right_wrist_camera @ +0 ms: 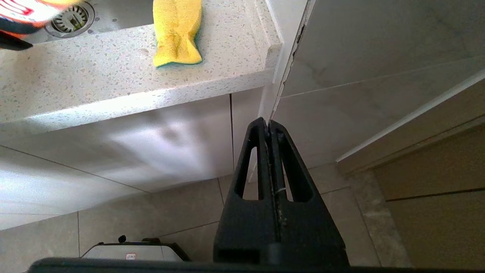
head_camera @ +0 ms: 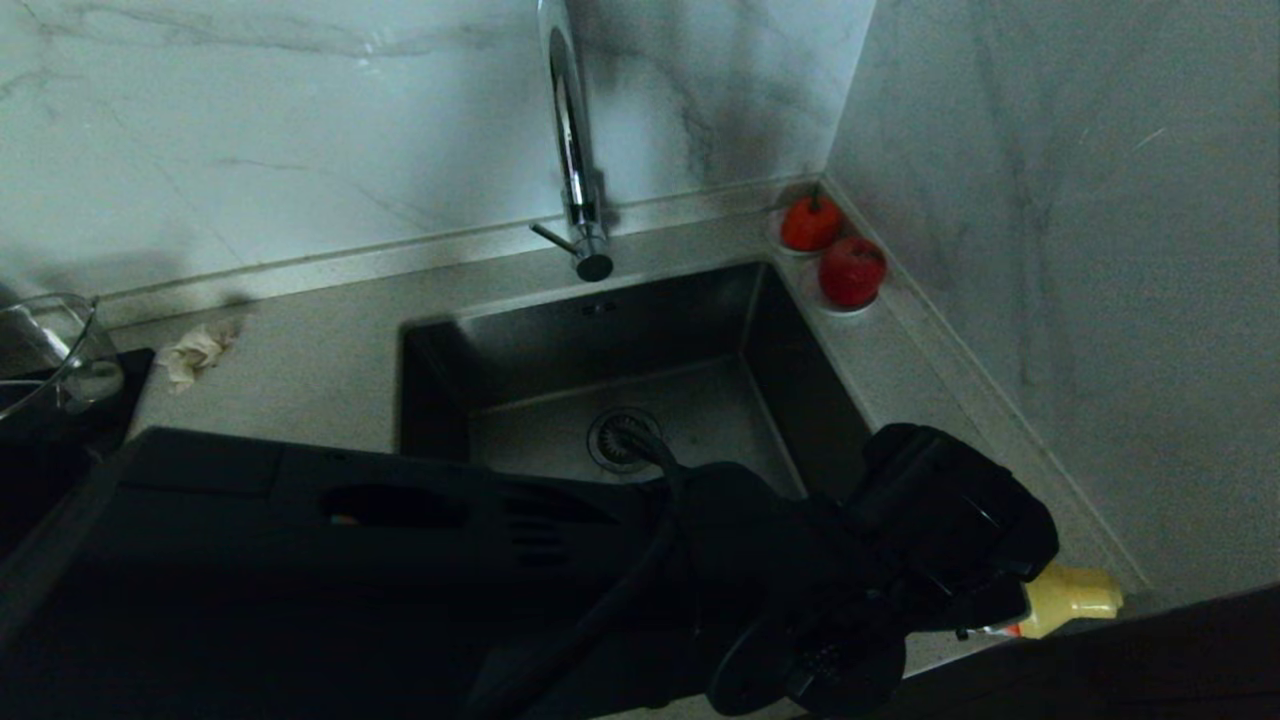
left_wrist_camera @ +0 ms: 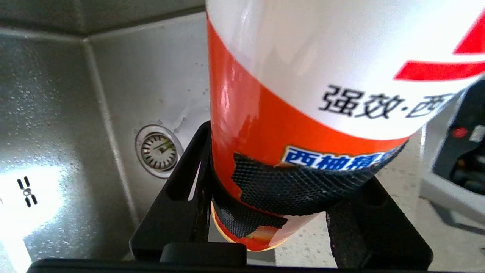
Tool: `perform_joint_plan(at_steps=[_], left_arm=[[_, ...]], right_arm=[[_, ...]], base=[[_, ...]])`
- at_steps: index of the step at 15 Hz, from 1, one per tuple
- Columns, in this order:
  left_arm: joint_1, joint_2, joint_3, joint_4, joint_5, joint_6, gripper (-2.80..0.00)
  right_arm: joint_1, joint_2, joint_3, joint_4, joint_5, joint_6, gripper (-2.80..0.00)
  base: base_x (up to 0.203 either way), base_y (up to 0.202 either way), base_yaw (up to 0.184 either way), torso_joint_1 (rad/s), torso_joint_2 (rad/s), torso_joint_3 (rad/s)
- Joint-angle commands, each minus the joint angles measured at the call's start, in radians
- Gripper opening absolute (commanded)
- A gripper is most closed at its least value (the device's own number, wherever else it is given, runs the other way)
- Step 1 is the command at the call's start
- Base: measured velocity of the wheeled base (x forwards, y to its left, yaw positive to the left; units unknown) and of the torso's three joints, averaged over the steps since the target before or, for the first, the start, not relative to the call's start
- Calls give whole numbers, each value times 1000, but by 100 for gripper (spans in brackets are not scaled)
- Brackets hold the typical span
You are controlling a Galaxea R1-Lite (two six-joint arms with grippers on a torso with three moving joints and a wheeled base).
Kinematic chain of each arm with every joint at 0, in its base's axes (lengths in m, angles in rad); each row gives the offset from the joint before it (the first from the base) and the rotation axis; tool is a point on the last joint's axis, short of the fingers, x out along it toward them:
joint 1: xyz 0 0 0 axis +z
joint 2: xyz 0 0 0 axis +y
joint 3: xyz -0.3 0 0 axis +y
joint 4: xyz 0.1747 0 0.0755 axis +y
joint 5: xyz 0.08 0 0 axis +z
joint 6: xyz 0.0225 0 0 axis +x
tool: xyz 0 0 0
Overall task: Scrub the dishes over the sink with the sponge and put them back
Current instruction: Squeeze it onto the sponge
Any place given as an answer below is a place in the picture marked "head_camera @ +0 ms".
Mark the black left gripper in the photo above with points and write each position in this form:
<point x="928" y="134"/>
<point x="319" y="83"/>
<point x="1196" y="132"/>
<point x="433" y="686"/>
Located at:
<point x="950" y="510"/>

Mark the yellow-capped orange dish soap bottle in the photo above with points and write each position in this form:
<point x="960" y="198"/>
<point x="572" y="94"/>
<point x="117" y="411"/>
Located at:
<point x="1075" y="598"/>

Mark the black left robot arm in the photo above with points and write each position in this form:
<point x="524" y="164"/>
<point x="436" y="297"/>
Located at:
<point x="300" y="600"/>

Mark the stainless steel sink basin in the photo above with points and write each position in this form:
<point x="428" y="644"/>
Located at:
<point x="520" y="390"/>

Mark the small white dish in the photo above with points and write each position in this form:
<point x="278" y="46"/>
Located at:
<point x="771" y="236"/>
<point x="811" y="295"/>

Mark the red apple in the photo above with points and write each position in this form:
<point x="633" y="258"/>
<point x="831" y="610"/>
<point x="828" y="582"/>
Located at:
<point x="852" y="272"/>

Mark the round metal drain strainer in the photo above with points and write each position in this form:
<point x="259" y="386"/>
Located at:
<point x="605" y="445"/>

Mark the orange-red tomato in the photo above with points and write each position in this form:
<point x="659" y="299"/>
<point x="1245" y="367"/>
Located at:
<point x="810" y="225"/>

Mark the chrome kitchen faucet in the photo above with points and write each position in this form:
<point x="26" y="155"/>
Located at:
<point x="575" y="150"/>

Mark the crumpled white tissue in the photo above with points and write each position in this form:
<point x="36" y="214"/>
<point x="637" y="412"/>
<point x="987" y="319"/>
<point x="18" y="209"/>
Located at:
<point x="195" y="355"/>

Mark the black cooktop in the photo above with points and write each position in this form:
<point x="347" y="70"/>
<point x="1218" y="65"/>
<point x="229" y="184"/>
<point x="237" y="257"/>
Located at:
<point x="40" y="470"/>

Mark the clear glass pot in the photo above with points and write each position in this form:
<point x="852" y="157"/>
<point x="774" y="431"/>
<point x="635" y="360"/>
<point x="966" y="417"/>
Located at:
<point x="55" y="370"/>

